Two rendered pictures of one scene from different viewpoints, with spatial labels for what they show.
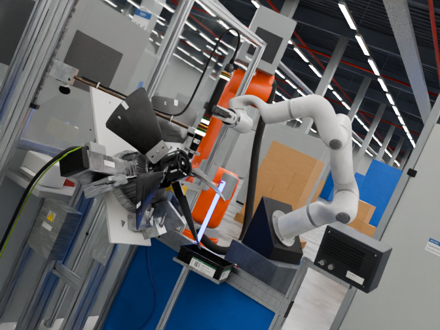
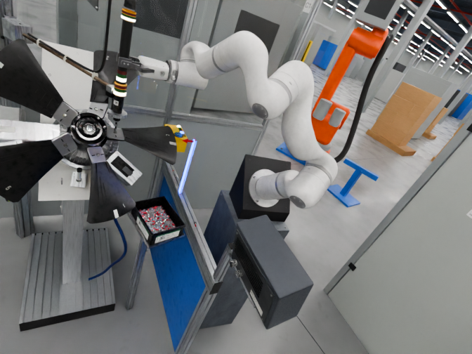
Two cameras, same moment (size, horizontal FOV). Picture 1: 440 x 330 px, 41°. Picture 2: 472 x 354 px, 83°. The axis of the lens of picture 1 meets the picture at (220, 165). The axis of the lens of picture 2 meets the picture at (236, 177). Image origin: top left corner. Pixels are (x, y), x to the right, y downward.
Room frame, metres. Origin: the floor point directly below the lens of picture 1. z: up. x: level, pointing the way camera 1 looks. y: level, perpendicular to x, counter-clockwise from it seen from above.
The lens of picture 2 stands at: (1.81, -0.68, 1.76)
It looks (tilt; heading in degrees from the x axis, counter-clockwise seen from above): 31 degrees down; 21
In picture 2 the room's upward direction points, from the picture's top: 23 degrees clockwise
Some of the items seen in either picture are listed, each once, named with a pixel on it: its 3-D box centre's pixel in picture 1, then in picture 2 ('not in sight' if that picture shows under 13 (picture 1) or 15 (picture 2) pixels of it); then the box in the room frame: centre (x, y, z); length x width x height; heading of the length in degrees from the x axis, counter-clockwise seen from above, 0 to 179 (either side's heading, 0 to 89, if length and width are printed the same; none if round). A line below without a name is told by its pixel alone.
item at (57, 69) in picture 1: (62, 71); (17, 30); (2.46, 0.76, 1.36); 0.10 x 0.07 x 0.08; 93
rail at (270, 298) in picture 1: (209, 260); (185, 211); (2.75, -0.14, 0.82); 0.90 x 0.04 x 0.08; 58
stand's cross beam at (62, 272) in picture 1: (70, 277); not in sight; (2.49, 0.39, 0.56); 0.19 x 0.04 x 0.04; 58
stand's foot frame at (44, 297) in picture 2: not in sight; (71, 270); (2.48, 0.37, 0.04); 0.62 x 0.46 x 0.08; 58
